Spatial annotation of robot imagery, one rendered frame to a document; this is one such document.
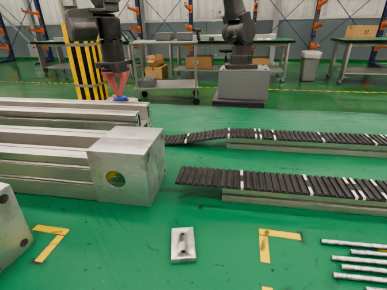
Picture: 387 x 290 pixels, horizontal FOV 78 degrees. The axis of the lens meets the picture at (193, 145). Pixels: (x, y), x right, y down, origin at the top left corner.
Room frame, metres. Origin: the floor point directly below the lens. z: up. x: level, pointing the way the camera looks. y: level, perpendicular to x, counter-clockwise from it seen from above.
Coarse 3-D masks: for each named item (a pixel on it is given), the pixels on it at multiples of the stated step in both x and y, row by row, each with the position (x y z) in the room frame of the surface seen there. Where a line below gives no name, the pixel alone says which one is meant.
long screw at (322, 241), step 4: (320, 240) 0.22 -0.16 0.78; (324, 240) 0.22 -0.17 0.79; (328, 240) 0.22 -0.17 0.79; (332, 240) 0.22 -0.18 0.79; (336, 240) 0.22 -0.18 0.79; (328, 244) 0.22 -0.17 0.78; (332, 244) 0.22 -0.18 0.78; (336, 244) 0.22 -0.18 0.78; (340, 244) 0.21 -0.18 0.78; (344, 244) 0.21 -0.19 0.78; (348, 244) 0.21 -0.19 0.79; (352, 244) 0.21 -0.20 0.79; (356, 244) 0.21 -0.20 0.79; (360, 244) 0.21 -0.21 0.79; (364, 244) 0.21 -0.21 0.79; (368, 244) 0.21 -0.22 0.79; (372, 244) 0.21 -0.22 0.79; (376, 244) 0.21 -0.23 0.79; (380, 244) 0.21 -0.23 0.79; (372, 248) 0.21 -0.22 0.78; (376, 248) 0.21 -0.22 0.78; (380, 248) 0.21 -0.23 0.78; (384, 248) 0.21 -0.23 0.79
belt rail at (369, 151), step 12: (228, 144) 0.49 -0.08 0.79; (240, 144) 0.49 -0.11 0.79; (252, 144) 0.49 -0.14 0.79; (264, 144) 0.49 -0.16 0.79; (276, 144) 0.48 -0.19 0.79; (288, 144) 0.47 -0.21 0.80; (300, 144) 0.47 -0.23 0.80; (312, 144) 0.46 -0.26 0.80; (324, 144) 0.46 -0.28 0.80; (336, 144) 0.45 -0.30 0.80; (348, 144) 0.45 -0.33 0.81; (360, 156) 0.45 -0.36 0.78; (372, 156) 0.44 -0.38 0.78; (384, 156) 0.44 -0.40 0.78
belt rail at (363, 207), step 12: (228, 192) 0.30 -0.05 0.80; (240, 192) 0.30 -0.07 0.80; (252, 192) 0.30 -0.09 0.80; (264, 192) 0.30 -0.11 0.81; (264, 204) 0.29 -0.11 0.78; (276, 204) 0.29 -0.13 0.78; (288, 204) 0.29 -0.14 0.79; (300, 204) 0.29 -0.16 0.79; (312, 204) 0.28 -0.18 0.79; (324, 204) 0.28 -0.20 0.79; (336, 204) 0.28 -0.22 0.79; (348, 204) 0.28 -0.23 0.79; (360, 204) 0.27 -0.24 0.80; (372, 204) 0.27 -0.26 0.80; (384, 204) 0.27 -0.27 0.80
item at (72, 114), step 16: (0, 112) 0.56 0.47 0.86; (16, 112) 0.55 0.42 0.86; (32, 112) 0.54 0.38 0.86; (48, 112) 0.53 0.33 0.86; (64, 112) 0.53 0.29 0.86; (80, 112) 0.52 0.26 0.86; (96, 112) 0.52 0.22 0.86; (112, 112) 0.52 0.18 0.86; (128, 112) 0.51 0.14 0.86; (144, 112) 0.57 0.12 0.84; (80, 128) 0.52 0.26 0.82; (96, 128) 0.52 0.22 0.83
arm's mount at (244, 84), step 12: (228, 72) 0.91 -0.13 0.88; (240, 72) 0.90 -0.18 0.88; (252, 72) 0.90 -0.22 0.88; (264, 72) 0.89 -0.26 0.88; (228, 84) 0.91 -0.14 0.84; (240, 84) 0.90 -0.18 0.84; (252, 84) 0.89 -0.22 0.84; (264, 84) 0.89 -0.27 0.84; (228, 96) 0.91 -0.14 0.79; (240, 96) 0.90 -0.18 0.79; (252, 96) 0.89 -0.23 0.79; (264, 96) 0.89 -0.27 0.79
